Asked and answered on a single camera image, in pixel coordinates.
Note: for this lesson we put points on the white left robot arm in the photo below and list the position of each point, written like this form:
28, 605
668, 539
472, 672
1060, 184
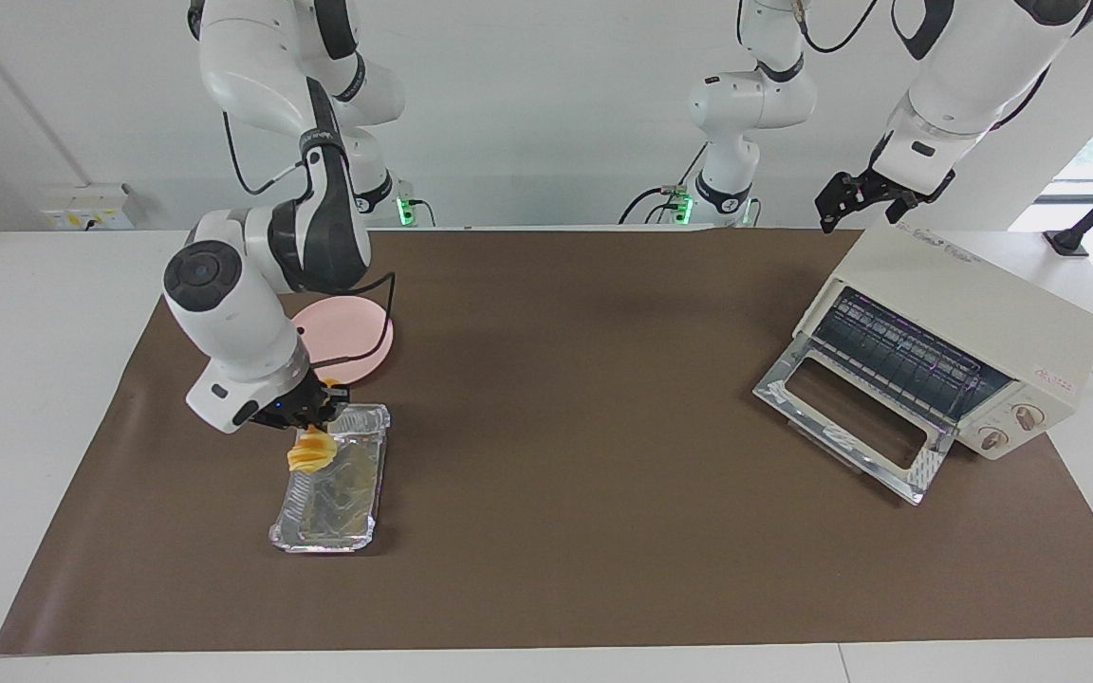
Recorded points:
964, 76

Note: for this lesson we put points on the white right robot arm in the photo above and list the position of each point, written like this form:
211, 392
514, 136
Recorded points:
233, 313

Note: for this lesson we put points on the small beige oven knob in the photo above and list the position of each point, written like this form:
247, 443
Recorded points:
992, 438

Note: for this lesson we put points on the sliced orange bread loaf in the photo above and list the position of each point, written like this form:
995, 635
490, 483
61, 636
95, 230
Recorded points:
311, 453

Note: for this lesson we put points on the pink round plate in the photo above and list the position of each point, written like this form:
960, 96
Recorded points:
357, 327

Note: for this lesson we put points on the large beige oven knob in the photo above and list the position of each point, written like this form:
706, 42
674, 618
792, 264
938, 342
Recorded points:
1029, 417

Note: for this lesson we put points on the white wall power socket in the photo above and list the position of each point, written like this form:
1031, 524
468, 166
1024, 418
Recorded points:
91, 209

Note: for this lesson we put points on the brown table mat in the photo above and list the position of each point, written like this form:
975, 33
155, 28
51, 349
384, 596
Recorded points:
556, 427

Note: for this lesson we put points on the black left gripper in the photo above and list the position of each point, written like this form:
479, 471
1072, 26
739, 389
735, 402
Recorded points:
898, 188

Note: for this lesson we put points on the glass oven door metal frame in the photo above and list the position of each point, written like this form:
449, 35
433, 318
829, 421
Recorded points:
926, 470

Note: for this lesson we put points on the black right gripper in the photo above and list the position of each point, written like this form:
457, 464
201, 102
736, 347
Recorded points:
300, 403

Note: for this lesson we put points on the aluminium foil tray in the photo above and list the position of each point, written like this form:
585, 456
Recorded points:
338, 503

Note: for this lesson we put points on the cream toaster oven body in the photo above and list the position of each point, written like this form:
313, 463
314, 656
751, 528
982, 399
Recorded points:
973, 294

